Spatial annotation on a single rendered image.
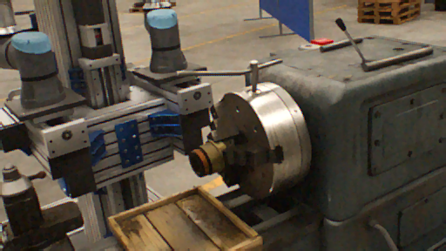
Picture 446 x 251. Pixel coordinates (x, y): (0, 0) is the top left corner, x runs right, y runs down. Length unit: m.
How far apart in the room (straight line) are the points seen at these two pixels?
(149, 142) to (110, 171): 0.19
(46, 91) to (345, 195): 1.01
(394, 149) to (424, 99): 0.18
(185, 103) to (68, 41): 0.50
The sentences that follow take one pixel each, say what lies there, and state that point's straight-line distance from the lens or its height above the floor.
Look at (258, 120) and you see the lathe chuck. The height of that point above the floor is 1.19.
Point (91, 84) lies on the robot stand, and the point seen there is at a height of 1.16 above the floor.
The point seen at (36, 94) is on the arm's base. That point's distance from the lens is 1.66.
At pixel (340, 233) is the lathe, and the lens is 1.38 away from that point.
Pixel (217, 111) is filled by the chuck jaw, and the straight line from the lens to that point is 1.30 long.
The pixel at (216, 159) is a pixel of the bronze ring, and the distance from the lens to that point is 1.23.
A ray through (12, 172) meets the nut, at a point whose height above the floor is 1.17.
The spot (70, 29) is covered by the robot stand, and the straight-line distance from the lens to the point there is 1.86.
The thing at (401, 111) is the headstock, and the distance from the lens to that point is 1.39.
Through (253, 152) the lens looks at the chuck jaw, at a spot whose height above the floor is 1.12.
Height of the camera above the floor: 1.62
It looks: 19 degrees down
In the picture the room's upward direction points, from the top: 4 degrees counter-clockwise
